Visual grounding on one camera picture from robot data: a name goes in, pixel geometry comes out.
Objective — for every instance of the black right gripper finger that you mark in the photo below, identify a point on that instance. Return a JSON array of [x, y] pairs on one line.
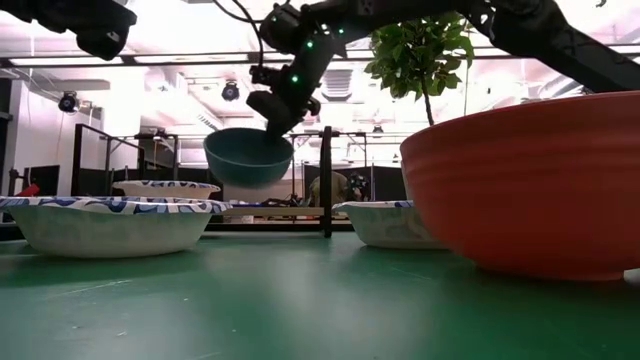
[[265, 106], [281, 129]]

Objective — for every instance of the teal ribbed bowl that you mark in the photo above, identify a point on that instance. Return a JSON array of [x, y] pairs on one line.
[[247, 160]]

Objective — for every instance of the blue patterned paper bowl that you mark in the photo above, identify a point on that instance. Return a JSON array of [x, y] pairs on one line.
[[165, 190], [390, 225], [107, 232]]

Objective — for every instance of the orange ribbed bowl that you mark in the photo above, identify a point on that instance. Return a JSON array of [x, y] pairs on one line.
[[530, 190]]

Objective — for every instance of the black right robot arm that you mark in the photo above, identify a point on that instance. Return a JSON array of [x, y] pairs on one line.
[[525, 30]]

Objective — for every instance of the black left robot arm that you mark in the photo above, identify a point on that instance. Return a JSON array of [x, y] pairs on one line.
[[50, 12]]

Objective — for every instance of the ceiling air vent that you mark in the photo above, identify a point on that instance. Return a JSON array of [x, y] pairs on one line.
[[337, 84]]

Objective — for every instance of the black ceiling spotlight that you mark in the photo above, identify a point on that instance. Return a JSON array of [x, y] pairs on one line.
[[230, 91], [68, 102]]

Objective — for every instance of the person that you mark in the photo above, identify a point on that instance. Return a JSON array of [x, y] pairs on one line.
[[337, 189]]

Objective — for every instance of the green leafy potted plant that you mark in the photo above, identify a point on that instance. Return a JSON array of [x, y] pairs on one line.
[[415, 55]]

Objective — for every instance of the black computer monitor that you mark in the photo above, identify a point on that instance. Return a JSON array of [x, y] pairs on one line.
[[44, 179]]

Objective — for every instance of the red object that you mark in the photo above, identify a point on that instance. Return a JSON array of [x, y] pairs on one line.
[[27, 190]]

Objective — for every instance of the black frame wooden shelf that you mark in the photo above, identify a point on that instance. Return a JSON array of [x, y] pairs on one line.
[[326, 185]]

